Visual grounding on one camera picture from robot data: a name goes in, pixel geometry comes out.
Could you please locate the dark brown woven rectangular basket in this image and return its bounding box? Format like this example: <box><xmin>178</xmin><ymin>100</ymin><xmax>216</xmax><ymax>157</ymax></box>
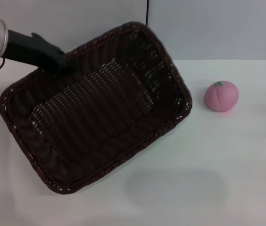
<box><xmin>0</xmin><ymin>21</ymin><xmax>193</xmax><ymax>195</ymax></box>

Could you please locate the pink toy peach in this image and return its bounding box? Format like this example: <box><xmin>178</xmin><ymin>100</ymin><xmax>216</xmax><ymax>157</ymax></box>
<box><xmin>204</xmin><ymin>81</ymin><xmax>239</xmax><ymax>112</ymax></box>

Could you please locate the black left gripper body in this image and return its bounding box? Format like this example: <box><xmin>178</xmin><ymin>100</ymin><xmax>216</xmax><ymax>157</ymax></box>
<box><xmin>4</xmin><ymin>29</ymin><xmax>64</xmax><ymax>72</ymax></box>

